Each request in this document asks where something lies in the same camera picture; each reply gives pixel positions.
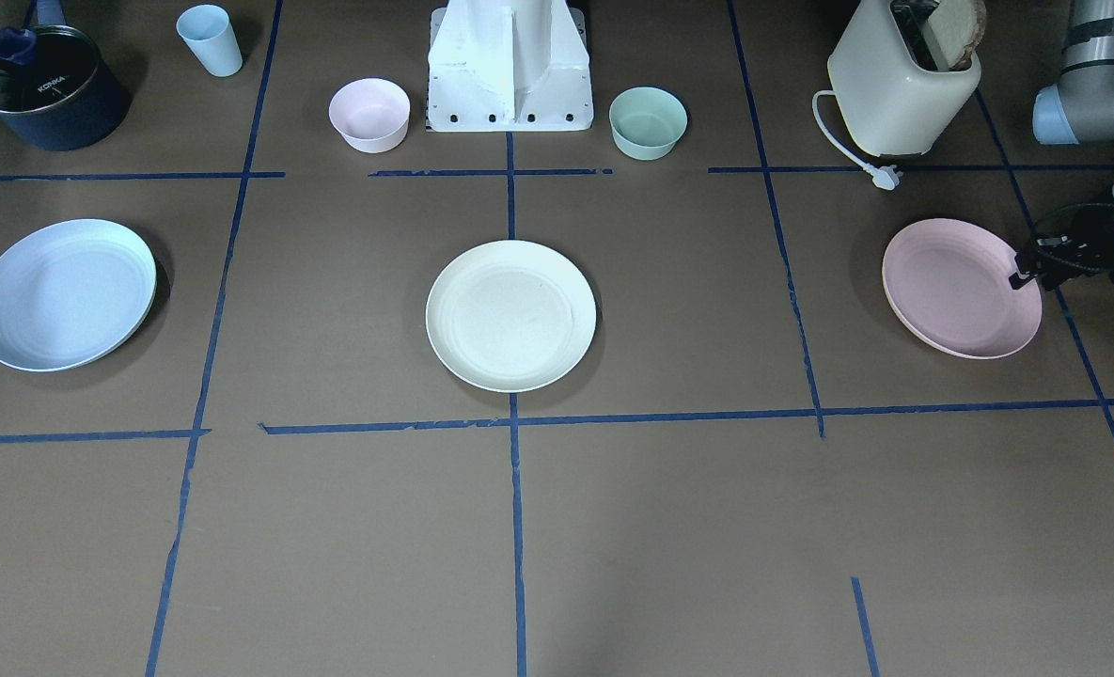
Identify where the cream toaster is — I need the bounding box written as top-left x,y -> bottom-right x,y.
827,1 -> 983,157

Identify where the dark blue pot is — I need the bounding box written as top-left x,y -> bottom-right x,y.
0,1 -> 131,151

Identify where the white power cable with plug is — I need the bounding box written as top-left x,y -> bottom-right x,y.
811,90 -> 902,192

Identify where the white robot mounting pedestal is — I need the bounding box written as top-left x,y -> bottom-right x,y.
426,1 -> 595,133

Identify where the pink bowl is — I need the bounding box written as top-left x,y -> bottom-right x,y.
328,78 -> 412,154

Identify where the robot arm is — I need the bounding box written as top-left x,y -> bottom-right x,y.
1009,1 -> 1114,291

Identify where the light blue cup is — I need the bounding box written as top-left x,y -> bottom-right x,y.
177,4 -> 243,77

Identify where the cream white plate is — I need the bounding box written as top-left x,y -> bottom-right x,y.
426,241 -> 598,393

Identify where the green bowl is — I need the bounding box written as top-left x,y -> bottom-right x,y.
608,87 -> 688,161

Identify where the blue plate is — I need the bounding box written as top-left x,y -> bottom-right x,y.
0,218 -> 157,372

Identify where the bread slice in toaster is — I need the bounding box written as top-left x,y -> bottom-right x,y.
924,0 -> 987,71

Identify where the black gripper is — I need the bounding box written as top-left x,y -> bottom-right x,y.
1008,207 -> 1114,291

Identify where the pink plate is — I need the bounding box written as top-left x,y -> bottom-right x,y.
882,218 -> 1043,360

